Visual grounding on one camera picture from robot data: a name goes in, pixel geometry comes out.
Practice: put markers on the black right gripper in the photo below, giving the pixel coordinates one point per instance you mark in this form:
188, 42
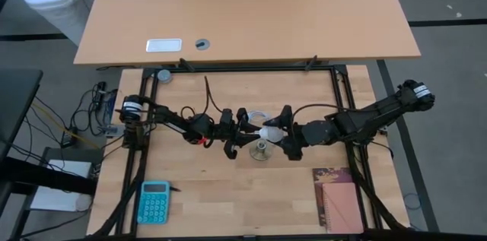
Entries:
298, 134

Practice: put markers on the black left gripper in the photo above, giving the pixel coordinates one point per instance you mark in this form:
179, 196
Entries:
227, 134

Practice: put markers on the white lightbulb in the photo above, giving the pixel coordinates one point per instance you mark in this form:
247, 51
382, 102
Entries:
272, 134

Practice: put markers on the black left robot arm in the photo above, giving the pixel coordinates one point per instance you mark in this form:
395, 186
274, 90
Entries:
173, 121

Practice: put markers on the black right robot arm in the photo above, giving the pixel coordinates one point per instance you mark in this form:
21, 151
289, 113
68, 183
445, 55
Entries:
380, 113

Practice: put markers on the purple patterned book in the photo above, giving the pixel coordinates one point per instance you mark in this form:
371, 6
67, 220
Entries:
331, 174

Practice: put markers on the black clamp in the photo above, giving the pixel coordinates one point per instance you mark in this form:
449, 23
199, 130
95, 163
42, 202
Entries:
186, 64
311, 63

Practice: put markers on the pink spiral notebook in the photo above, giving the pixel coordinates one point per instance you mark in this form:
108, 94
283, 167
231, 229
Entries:
342, 208

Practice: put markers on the white rectangular tray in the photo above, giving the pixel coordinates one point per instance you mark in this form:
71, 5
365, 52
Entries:
164, 45

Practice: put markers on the teal calculator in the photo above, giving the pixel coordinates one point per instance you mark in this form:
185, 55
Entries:
153, 203

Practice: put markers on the beige wooden desk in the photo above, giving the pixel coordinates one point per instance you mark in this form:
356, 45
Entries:
247, 5

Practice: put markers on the grey power strip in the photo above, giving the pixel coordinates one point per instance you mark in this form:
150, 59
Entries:
112, 130

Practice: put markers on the black power adapter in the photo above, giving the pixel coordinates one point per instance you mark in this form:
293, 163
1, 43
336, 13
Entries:
67, 140

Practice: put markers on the white box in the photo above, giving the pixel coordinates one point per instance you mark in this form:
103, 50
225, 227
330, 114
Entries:
57, 200

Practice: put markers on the black metal beam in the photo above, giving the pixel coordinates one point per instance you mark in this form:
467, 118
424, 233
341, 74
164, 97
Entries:
45, 176

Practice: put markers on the black side table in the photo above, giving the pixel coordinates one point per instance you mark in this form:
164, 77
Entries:
17, 100

